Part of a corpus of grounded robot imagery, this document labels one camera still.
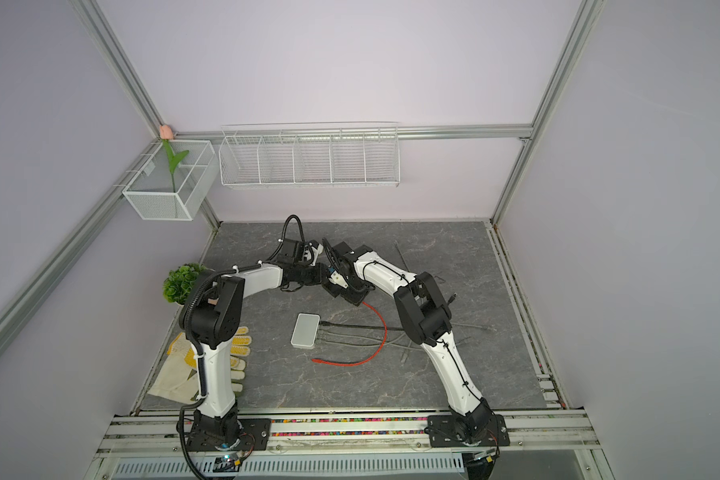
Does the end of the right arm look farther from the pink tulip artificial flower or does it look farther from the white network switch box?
the pink tulip artificial flower

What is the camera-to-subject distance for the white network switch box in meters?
0.90

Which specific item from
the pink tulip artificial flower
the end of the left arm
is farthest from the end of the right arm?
the pink tulip artificial flower

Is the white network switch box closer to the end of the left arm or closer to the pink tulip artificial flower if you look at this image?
the end of the left arm

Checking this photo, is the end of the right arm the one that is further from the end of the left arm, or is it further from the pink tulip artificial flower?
the pink tulip artificial flower

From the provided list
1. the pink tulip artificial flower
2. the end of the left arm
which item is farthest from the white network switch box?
the pink tulip artificial flower
